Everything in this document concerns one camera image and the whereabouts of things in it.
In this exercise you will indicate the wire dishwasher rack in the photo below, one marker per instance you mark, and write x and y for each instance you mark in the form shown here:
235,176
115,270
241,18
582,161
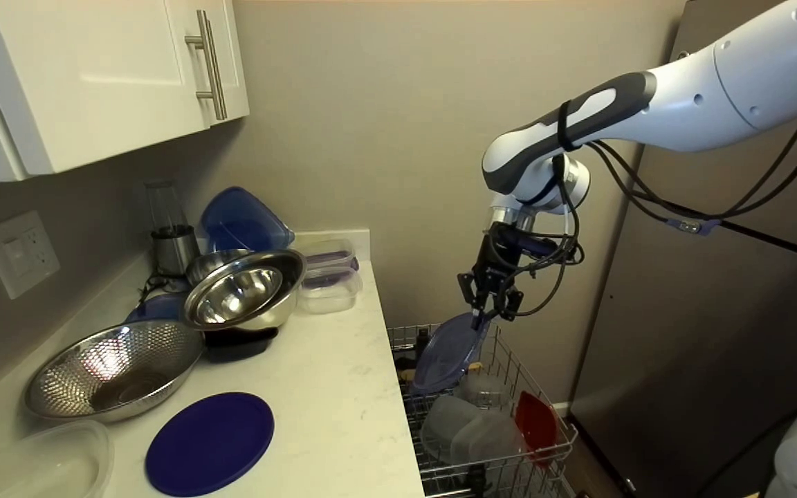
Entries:
494,379

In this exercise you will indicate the steel mesh colander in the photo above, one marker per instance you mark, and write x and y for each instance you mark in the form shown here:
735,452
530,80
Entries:
115,375

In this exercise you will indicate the white wall outlet plate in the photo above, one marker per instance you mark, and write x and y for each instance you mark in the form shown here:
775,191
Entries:
26,256

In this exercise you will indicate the dark blue round lid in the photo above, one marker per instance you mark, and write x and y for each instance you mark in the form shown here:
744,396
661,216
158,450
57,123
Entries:
209,443

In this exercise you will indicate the light blue square lid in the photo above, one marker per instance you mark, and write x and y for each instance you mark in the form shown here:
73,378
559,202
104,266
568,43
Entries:
448,351

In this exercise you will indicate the steel blender base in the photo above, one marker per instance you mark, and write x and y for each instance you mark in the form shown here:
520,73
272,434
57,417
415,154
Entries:
171,251

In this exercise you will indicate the stainless steel refrigerator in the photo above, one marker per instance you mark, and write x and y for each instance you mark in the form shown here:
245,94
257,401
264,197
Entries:
689,372

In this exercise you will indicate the steel cabinet handle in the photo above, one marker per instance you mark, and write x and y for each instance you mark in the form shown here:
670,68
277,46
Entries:
205,46

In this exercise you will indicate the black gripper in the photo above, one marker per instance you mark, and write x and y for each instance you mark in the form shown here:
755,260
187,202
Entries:
495,266

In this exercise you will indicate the clear plastic container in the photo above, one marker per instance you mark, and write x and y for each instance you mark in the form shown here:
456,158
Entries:
330,280

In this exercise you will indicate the steel mixing bowl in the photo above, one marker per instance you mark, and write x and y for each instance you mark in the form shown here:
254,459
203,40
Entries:
241,289

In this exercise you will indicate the red round lid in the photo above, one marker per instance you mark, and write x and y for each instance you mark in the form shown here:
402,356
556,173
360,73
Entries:
535,421

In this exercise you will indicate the clear glass bowl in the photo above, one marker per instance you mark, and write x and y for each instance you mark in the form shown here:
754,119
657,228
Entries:
59,462

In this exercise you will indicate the blue lid leaning on wall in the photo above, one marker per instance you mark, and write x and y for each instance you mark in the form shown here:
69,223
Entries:
238,220

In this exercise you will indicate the frosted plastic container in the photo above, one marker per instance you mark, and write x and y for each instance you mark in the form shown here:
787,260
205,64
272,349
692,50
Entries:
456,429

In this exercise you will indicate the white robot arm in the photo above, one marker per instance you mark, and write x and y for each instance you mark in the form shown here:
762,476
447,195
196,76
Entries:
732,89

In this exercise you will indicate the black plate under bowl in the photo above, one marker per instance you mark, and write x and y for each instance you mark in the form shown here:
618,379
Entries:
235,345

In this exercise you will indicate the white upper cabinet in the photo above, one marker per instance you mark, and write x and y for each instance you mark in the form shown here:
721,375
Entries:
83,80

